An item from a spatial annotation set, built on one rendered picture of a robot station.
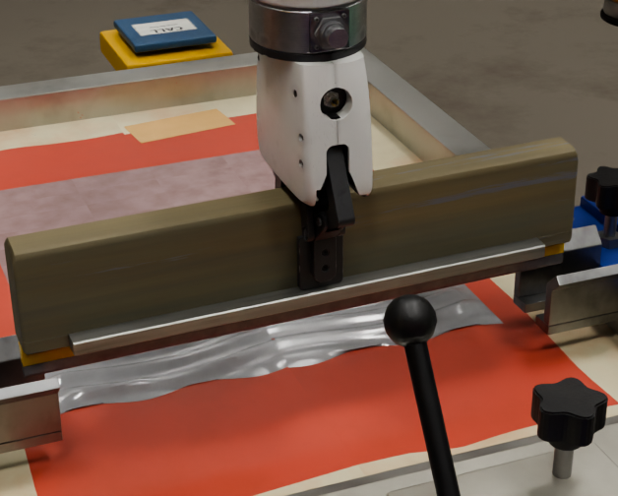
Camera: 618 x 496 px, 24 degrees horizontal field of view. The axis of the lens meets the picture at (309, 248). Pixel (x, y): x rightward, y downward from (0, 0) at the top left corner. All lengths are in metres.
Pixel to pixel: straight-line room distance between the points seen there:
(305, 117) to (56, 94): 0.64
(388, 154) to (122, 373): 0.46
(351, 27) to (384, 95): 0.58
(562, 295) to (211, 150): 0.48
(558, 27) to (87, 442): 3.89
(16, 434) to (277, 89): 0.28
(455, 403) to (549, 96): 3.19
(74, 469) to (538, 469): 0.35
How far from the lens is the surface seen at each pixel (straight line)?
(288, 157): 0.93
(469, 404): 1.04
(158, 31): 1.72
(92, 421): 1.03
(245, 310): 0.96
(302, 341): 1.09
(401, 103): 1.45
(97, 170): 1.40
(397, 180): 0.98
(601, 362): 1.10
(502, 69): 4.39
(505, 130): 3.95
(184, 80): 1.53
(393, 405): 1.03
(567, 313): 1.08
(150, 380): 1.05
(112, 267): 0.93
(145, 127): 1.49
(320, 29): 0.88
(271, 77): 0.93
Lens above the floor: 1.53
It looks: 28 degrees down
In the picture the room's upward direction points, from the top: straight up
